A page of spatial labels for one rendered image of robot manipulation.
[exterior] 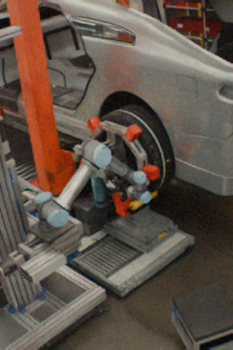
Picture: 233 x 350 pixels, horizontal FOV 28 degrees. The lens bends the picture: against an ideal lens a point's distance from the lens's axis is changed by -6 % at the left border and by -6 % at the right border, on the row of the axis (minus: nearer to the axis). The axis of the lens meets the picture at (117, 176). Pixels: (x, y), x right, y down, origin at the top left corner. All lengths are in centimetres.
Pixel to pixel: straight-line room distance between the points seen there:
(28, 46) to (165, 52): 97
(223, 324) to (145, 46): 187
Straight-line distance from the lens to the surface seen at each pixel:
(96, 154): 268
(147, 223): 388
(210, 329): 285
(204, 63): 292
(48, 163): 371
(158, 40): 318
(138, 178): 297
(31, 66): 342
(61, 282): 348
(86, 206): 387
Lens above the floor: 250
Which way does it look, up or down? 30 degrees down
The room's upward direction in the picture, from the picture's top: 7 degrees counter-clockwise
